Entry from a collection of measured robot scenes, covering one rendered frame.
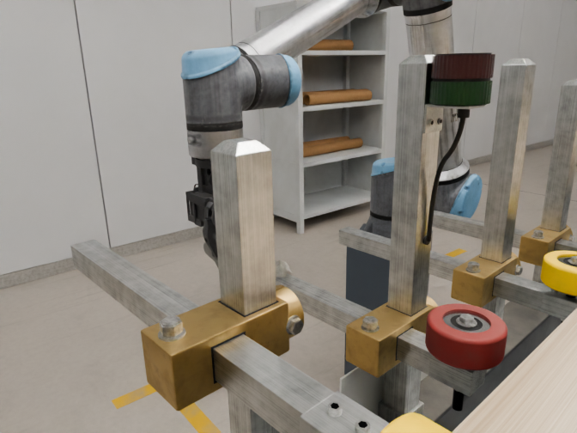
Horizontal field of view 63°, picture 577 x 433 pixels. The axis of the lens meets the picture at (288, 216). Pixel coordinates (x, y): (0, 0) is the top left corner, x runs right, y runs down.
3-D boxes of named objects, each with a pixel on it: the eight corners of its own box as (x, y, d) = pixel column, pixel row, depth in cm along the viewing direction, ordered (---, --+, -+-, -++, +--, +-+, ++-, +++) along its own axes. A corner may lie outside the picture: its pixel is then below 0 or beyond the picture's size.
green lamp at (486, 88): (417, 103, 49) (419, 82, 49) (447, 100, 53) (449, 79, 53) (472, 106, 45) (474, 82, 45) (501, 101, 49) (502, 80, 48)
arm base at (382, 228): (357, 244, 155) (358, 216, 152) (369, 226, 172) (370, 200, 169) (416, 251, 149) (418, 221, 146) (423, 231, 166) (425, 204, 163)
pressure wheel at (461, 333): (406, 406, 53) (412, 316, 50) (443, 375, 59) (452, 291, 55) (474, 446, 48) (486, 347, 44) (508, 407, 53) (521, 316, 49)
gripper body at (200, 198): (222, 215, 88) (218, 149, 84) (252, 225, 82) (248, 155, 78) (186, 224, 83) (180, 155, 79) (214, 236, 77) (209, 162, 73)
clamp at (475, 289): (446, 296, 75) (449, 267, 73) (487, 271, 83) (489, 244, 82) (484, 310, 70) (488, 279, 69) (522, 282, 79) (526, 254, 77)
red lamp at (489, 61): (419, 78, 49) (421, 56, 48) (449, 76, 53) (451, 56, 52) (475, 79, 44) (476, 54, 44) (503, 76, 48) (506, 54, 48)
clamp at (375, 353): (344, 360, 58) (345, 324, 56) (408, 320, 67) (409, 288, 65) (382, 381, 54) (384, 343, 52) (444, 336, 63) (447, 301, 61)
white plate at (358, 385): (337, 442, 61) (337, 377, 58) (443, 359, 78) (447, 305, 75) (340, 445, 61) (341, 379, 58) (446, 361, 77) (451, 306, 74)
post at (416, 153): (381, 418, 66) (398, 55, 51) (397, 406, 68) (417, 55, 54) (403, 432, 63) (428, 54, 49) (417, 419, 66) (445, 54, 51)
